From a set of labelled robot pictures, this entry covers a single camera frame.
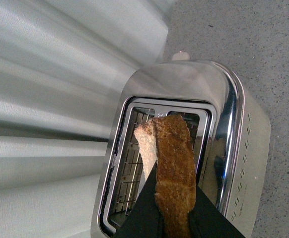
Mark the stainless steel two-slot toaster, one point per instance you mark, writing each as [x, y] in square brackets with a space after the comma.
[229, 130]

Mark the white toaster lever knob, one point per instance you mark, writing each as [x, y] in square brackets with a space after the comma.
[181, 56]

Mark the brown bread slice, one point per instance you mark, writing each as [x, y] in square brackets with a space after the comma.
[166, 142]

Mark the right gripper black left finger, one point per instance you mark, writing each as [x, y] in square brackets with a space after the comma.
[145, 219]

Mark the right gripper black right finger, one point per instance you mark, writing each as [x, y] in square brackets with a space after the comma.
[205, 221]

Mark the grey curtain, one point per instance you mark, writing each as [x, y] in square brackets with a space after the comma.
[63, 65]

